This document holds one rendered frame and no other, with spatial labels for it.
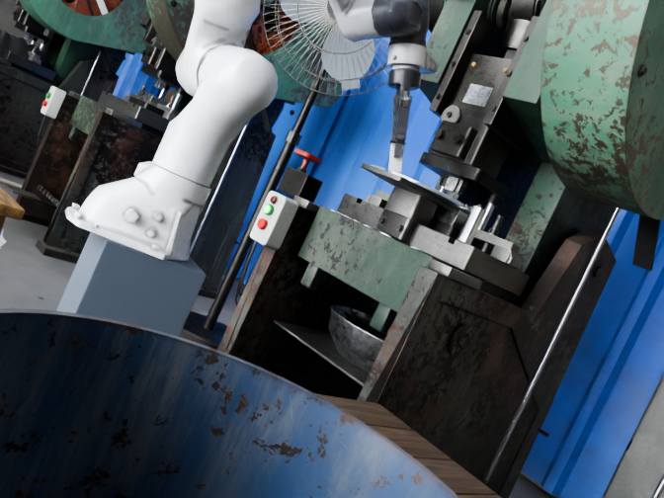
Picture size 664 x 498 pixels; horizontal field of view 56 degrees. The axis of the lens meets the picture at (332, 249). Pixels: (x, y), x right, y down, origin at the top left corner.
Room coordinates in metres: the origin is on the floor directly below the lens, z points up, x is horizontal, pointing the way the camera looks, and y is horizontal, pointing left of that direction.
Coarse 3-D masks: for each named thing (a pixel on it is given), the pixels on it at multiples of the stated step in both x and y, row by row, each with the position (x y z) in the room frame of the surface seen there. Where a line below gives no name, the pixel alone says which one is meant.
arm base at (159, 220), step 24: (144, 168) 1.09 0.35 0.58; (96, 192) 1.06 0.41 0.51; (120, 192) 1.05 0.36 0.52; (144, 192) 1.07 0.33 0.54; (168, 192) 1.08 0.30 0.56; (192, 192) 1.09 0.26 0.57; (72, 216) 1.03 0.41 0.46; (96, 216) 1.04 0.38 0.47; (120, 216) 1.05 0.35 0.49; (144, 216) 1.06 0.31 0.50; (168, 216) 1.07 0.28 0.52; (192, 216) 1.12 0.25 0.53; (120, 240) 1.03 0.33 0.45; (144, 240) 1.07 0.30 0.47; (168, 240) 1.08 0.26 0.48
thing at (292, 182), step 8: (288, 168) 1.74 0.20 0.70; (288, 176) 1.73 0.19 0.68; (296, 176) 1.71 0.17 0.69; (304, 176) 1.69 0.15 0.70; (280, 184) 1.74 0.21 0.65; (288, 184) 1.72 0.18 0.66; (296, 184) 1.70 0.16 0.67; (304, 184) 1.68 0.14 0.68; (312, 184) 1.70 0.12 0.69; (320, 184) 1.72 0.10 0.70; (288, 192) 1.71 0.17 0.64; (296, 192) 1.69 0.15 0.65; (304, 192) 1.69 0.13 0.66; (312, 192) 1.71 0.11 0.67; (312, 200) 1.72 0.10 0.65
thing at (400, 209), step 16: (384, 176) 1.47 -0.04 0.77; (400, 176) 1.42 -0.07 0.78; (400, 192) 1.57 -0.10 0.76; (416, 192) 1.50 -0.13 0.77; (384, 208) 1.58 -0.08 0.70; (400, 208) 1.55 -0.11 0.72; (416, 208) 1.52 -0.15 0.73; (432, 208) 1.56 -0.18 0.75; (448, 208) 1.57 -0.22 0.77; (384, 224) 1.57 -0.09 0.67; (400, 224) 1.53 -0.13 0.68
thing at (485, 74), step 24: (480, 72) 1.64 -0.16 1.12; (504, 72) 1.59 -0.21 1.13; (456, 96) 1.66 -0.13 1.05; (480, 96) 1.61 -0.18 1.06; (456, 120) 1.63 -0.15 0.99; (480, 120) 1.59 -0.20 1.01; (432, 144) 1.63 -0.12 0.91; (456, 144) 1.58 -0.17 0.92; (480, 144) 1.57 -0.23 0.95; (504, 144) 1.64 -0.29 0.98; (480, 168) 1.60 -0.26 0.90
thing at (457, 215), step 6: (438, 210) 1.64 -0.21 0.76; (444, 210) 1.63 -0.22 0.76; (456, 210) 1.60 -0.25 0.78; (438, 216) 1.63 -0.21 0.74; (444, 216) 1.62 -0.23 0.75; (450, 216) 1.61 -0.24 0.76; (456, 216) 1.60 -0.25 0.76; (462, 216) 1.62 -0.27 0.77; (450, 222) 1.60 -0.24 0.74; (456, 222) 1.61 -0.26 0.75; (462, 222) 1.62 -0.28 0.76
